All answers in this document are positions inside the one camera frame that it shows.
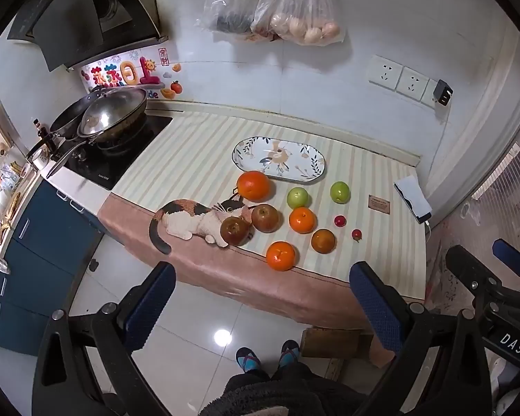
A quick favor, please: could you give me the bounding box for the plastic bag of eggs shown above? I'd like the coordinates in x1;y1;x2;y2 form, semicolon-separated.
251;0;345;47

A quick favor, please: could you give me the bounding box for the brown-red apple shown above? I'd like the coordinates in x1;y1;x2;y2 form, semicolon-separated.
219;217;250;246
251;204;280;232

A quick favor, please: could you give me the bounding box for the black induction cooktop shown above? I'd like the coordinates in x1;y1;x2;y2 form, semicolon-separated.
63;113;174;191

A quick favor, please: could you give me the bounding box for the brown cloth label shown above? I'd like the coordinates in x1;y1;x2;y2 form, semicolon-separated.
367;194;391;215

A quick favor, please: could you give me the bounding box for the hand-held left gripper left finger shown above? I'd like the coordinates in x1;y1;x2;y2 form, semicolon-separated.
32;261;177;416

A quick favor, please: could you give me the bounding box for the medium orange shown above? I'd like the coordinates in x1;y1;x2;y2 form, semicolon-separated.
266;241;297;272
288;207;317;235

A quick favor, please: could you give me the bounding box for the dark brownish orange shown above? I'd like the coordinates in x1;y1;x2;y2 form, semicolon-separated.
311;229;336;254

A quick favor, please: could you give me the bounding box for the oval floral ceramic plate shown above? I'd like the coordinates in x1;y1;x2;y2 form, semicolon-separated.
231;136;327;183

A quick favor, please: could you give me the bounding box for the floral patterned cover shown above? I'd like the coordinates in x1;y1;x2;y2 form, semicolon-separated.
425;217;495;317

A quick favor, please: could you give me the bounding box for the black charger plug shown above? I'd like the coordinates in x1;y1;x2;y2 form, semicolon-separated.
433;79;454;107

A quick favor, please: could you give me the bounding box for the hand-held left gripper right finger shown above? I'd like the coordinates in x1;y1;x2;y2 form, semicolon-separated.
349;261;499;416

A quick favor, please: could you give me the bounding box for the black frying pan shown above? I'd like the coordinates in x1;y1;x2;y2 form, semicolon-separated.
47;95;97;139

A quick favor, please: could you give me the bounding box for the dark sauce bottle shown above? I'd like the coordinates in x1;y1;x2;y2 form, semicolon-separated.
32;118;48;148

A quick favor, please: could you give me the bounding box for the blue slipper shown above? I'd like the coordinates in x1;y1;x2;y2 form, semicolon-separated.
278;340;301;369
236;347;261;374

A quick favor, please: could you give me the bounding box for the white lattice screen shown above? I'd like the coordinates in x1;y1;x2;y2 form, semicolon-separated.
472;143;520;248

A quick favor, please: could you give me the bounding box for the large orange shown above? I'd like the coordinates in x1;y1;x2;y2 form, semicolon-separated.
236;171;271;202

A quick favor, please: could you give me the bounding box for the steel wok with lid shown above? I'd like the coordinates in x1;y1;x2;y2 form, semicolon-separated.
47;88;150;178

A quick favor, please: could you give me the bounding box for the colourful wall sticker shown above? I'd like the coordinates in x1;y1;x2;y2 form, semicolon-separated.
80;47;185;100

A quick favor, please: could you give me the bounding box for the blue kitchen cabinet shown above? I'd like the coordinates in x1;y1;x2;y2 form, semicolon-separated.
0;177;109;347

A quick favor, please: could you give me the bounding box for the green apple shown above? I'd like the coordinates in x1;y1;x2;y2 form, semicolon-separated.
286;187;310;210
330;181;352;204

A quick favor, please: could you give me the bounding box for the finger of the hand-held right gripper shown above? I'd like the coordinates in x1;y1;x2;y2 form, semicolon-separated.
492;238;520;278
445;245;501;297

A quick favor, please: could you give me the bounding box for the person's dark fuzzy clothing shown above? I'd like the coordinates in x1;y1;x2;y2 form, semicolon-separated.
208;362;365;416

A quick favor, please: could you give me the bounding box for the black range hood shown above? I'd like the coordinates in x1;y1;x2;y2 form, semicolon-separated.
6;0;170;72

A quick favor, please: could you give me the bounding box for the white wall socket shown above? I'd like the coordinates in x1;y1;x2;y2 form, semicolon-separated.
396;67;430;98
368;55;403;91
420;79;443;108

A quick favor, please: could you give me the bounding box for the plastic bag with dark contents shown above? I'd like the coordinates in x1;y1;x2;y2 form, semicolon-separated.
195;0;269;43

